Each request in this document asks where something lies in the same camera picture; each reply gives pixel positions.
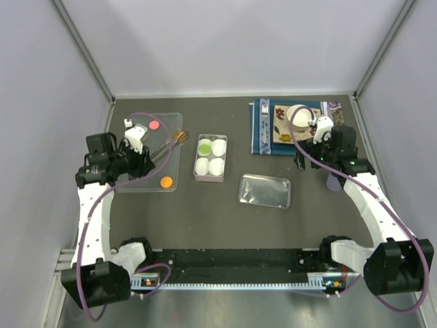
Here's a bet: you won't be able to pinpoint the metal tongs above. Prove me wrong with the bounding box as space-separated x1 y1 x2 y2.
150 131 181 163

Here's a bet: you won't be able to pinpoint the silver fork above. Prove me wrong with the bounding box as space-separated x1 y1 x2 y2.
261 102 269 144

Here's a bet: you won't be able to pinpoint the orange cookie near corner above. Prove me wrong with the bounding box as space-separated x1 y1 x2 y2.
160 176 174 189

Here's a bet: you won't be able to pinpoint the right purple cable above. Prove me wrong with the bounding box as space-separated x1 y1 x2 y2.
289 105 429 314

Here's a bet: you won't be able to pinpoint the clear plastic cookie tray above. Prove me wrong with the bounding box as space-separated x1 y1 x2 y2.
117 113 183 193

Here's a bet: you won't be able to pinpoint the cream ceramic bowl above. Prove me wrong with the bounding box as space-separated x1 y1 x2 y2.
286 105 315 132

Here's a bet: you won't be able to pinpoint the green round cookie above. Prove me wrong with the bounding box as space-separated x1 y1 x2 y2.
199 143 211 156

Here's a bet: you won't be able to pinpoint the orange round cookie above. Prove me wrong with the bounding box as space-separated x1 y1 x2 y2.
175 131 189 145

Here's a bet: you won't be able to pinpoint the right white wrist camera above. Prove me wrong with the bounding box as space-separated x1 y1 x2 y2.
309 115 334 144

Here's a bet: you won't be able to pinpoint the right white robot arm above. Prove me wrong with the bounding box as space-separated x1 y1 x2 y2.
294 126 434 296

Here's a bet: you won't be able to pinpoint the white cookie box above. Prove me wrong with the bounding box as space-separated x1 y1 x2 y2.
193 134 228 182

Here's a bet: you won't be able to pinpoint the patterned napkin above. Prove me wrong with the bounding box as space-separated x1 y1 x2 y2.
322 101 344 126

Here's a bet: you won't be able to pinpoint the blue patterned placemat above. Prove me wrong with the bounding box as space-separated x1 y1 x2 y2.
249 98 326 156

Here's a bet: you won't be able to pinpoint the purple cup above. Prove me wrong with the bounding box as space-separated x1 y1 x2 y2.
326 173 342 192

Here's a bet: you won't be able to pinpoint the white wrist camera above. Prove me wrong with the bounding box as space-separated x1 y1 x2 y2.
124 119 148 154
309 115 334 144

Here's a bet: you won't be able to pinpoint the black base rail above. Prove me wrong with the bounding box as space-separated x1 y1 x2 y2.
140 249 339 284

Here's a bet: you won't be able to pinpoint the pink round cookie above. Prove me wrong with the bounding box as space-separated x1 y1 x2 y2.
149 120 160 131

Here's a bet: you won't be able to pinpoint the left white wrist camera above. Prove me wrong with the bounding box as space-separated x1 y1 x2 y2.
124 119 148 154

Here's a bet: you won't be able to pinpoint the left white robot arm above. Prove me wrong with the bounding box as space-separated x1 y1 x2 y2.
61 128 155 310

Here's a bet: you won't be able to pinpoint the floral square plate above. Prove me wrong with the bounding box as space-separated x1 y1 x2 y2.
273 104 315 145

